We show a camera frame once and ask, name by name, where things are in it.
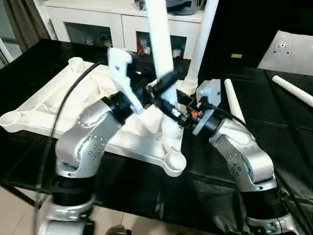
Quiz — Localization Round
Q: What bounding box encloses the white plastic table leg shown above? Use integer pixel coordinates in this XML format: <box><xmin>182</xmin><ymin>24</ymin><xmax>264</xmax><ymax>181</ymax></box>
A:
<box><xmin>224</xmin><ymin>78</ymin><xmax>246</xmax><ymax>126</ymax></box>
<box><xmin>187</xmin><ymin>0</ymin><xmax>220</xmax><ymax>94</ymax></box>
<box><xmin>272</xmin><ymin>75</ymin><xmax>313</xmax><ymax>108</ymax></box>
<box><xmin>145</xmin><ymin>0</ymin><xmax>184</xmax><ymax>143</ymax></box>

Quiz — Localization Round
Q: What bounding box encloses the white plastic table top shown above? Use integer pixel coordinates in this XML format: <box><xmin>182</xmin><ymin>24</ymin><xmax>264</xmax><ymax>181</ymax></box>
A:
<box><xmin>0</xmin><ymin>57</ymin><xmax>188</xmax><ymax>178</ymax></box>

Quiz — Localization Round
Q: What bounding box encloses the black rice cooker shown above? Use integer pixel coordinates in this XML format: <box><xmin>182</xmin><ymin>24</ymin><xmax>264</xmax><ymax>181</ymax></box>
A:
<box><xmin>166</xmin><ymin>0</ymin><xmax>207</xmax><ymax>16</ymax></box>

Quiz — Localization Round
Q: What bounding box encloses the white cabinet with glass doors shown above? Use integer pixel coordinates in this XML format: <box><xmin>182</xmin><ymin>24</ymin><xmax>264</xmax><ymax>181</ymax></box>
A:
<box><xmin>45</xmin><ymin>0</ymin><xmax>206</xmax><ymax>60</ymax></box>

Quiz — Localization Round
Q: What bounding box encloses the dark tangled clutter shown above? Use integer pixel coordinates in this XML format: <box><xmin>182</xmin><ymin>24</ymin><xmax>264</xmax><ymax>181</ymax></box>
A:
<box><xmin>134</xmin><ymin>0</ymin><xmax>148</xmax><ymax>11</ymax></box>

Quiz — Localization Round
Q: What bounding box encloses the black work mat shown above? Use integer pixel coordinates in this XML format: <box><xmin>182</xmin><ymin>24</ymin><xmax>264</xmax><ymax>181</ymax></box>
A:
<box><xmin>0</xmin><ymin>39</ymin><xmax>313</xmax><ymax>235</ymax></box>

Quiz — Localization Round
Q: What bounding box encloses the black cabinet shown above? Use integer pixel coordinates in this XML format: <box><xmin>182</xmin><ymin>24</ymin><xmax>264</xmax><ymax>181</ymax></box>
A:
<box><xmin>198</xmin><ymin>0</ymin><xmax>313</xmax><ymax>71</ymax></box>

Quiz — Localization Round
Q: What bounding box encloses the white plastic bag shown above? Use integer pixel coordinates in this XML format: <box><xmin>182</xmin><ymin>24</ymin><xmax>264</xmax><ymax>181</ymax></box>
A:
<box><xmin>257</xmin><ymin>30</ymin><xmax>313</xmax><ymax>77</ymax></box>

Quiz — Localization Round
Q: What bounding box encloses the black robot left foot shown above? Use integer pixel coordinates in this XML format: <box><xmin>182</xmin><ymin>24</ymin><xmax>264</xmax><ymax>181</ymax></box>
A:
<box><xmin>105</xmin><ymin>225</ymin><xmax>133</xmax><ymax>235</ymax></box>

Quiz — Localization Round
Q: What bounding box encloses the grey curtain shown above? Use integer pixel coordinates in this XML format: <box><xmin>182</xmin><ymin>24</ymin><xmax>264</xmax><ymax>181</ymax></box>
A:
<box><xmin>0</xmin><ymin>0</ymin><xmax>51</xmax><ymax>55</ymax></box>

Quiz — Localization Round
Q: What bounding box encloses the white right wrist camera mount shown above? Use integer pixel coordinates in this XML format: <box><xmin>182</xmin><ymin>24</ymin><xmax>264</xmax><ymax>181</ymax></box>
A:
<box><xmin>192</xmin><ymin>79</ymin><xmax>224</xmax><ymax>136</ymax></box>

